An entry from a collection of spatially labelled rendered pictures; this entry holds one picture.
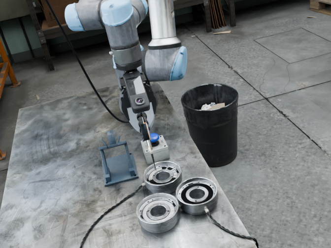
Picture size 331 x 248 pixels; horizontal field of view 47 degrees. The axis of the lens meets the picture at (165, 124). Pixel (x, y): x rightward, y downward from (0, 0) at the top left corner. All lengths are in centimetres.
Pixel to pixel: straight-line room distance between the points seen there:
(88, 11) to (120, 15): 16
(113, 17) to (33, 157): 62
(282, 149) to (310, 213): 56
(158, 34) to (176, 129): 33
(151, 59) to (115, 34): 41
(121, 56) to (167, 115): 47
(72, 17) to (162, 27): 36
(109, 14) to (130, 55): 11
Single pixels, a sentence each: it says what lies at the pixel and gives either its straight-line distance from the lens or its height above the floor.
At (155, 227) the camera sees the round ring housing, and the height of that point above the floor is 83.
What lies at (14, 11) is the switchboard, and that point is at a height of 64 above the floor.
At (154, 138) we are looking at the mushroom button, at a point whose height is 87.
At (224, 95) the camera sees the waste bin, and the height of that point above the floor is 36.
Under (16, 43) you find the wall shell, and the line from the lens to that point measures 500.
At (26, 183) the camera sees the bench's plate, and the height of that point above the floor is 80.
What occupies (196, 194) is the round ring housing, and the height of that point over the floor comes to 81.
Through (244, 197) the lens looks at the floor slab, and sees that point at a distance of 218.
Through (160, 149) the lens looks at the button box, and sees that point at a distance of 114.
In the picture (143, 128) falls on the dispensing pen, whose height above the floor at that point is 94.
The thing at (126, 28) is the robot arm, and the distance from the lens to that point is 95.
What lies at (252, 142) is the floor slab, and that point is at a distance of 258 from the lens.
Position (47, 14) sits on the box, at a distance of 434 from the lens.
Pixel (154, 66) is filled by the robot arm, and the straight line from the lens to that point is 134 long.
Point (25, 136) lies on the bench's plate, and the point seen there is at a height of 80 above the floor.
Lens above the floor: 149
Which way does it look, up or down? 31 degrees down
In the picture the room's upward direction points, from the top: 11 degrees counter-clockwise
